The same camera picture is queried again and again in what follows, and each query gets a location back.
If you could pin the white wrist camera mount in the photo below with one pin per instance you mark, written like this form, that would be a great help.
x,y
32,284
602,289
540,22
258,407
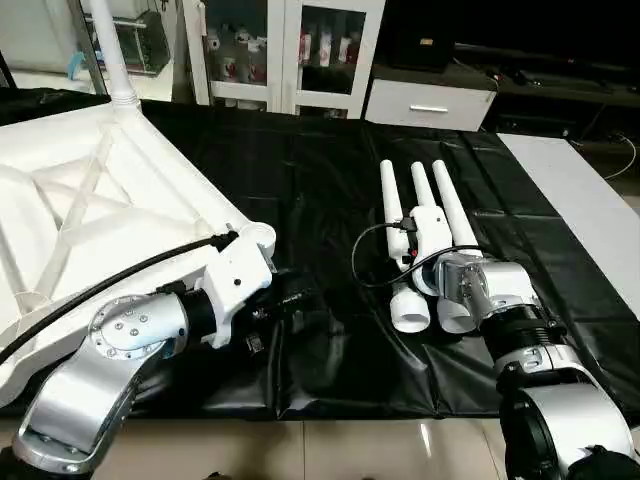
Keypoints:
x,y
238,285
430,235

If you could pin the white glass door cabinet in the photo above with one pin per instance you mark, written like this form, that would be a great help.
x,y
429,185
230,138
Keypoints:
x,y
290,50

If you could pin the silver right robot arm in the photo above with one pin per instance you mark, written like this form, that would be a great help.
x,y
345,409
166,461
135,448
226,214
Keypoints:
x,y
520,340

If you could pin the white plastic table top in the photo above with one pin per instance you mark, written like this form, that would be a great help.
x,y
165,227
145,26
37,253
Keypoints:
x,y
100,210

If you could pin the white side board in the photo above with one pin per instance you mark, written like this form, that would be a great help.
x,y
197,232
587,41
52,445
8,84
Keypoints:
x,y
575,210

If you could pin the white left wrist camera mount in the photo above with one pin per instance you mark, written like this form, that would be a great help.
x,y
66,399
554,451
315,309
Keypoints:
x,y
238,285

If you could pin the white plastic table leg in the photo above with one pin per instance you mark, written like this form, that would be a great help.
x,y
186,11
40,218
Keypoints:
x,y
452,200
110,50
458,315
410,310

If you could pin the black plastic mat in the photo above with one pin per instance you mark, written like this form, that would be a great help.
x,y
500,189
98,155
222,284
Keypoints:
x,y
320,190

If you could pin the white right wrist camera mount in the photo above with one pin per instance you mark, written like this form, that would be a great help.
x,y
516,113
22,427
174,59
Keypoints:
x,y
430,235

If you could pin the white drawer unit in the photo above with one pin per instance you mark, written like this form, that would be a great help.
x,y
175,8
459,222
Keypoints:
x,y
430,105

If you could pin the grey metal storage rack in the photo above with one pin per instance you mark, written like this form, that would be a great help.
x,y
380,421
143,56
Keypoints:
x,y
145,45

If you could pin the teal small stool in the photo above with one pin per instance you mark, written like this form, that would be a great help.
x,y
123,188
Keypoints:
x,y
78,66

